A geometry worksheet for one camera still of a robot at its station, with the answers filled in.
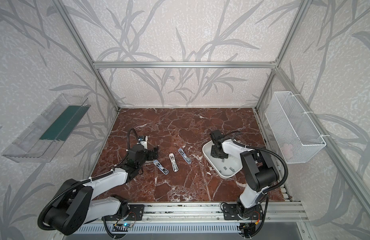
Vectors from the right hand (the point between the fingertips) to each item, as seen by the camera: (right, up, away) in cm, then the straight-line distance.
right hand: (217, 149), depth 96 cm
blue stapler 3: (-21, -3, -3) cm, 22 cm away
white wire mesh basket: (+28, +12, -36) cm, 47 cm away
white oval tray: (+4, -10, -7) cm, 13 cm away
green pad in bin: (-71, +17, -33) cm, 80 cm away
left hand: (-40, +6, -6) cm, 41 cm away
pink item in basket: (+31, +5, -23) cm, 39 cm away
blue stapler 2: (-27, -8, -7) cm, 29 cm away
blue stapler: (-33, -10, -9) cm, 36 cm away
